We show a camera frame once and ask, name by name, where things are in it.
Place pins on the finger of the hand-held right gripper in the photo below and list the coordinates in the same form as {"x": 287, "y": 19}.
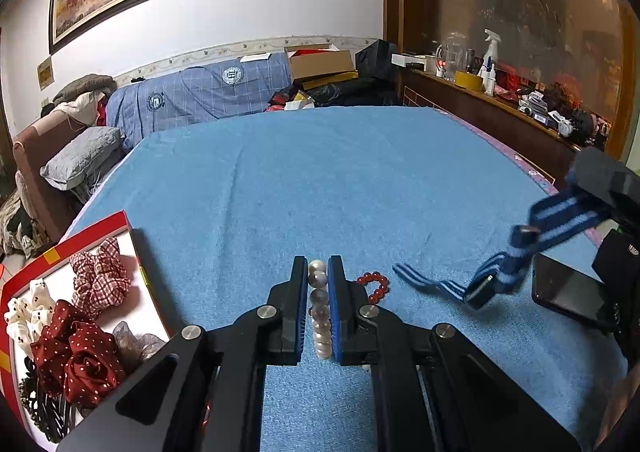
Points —
{"x": 605, "y": 177}

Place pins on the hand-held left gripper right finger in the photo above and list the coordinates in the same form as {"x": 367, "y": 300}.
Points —
{"x": 335, "y": 322}

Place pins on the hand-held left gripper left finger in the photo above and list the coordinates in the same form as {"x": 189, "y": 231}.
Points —
{"x": 299, "y": 322}

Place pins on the red gingham scrunchie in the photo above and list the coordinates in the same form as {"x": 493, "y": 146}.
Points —
{"x": 100, "y": 282}

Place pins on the red dotted bow scrunchie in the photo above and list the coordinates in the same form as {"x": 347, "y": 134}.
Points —
{"x": 90, "y": 367}

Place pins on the red cardboard box white inside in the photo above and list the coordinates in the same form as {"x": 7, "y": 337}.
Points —
{"x": 55, "y": 277}

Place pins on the black hair claw clip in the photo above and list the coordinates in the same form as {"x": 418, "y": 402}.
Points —
{"x": 45, "y": 412}

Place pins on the white printed scrunchie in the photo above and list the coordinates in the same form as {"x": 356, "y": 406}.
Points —
{"x": 20, "y": 332}

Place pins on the person's right forearm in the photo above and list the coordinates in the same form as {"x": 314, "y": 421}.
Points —
{"x": 612, "y": 422}

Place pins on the black smartphone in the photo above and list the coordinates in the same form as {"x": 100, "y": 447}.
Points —
{"x": 565, "y": 287}

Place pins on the wooden sideboard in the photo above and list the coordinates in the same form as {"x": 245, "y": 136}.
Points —
{"x": 490, "y": 122}

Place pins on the small white bottle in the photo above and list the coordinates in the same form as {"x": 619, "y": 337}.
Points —
{"x": 490, "y": 82}

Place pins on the grey organza scrunchie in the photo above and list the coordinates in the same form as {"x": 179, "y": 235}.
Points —
{"x": 140, "y": 342}

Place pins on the yellow tape roll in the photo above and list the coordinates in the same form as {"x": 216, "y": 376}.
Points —
{"x": 467, "y": 80}

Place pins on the white spray bottle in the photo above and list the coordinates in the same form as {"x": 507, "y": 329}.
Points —
{"x": 491, "y": 52}

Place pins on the glass pitcher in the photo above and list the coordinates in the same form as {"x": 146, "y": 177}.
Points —
{"x": 452, "y": 57}

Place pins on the white flat box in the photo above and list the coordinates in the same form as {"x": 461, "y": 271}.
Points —
{"x": 407, "y": 60}

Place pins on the black plastic bag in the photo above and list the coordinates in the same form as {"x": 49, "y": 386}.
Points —
{"x": 350, "y": 92}

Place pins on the grey pillow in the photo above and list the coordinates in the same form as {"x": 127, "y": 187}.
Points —
{"x": 100, "y": 184}
{"x": 80, "y": 157}

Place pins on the blue checked quilt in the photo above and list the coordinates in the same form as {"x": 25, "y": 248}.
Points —
{"x": 200, "y": 92}

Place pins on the open cardboard box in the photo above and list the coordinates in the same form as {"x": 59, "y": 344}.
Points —
{"x": 320, "y": 64}

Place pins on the patterned throw blanket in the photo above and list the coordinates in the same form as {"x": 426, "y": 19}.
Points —
{"x": 17, "y": 227}

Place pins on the brown sofa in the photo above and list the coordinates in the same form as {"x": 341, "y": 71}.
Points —
{"x": 35, "y": 157}

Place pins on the pile of clothes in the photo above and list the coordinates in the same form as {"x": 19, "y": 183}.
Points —
{"x": 82, "y": 92}

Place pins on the small yellow wall picture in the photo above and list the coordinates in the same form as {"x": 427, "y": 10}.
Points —
{"x": 45, "y": 74}

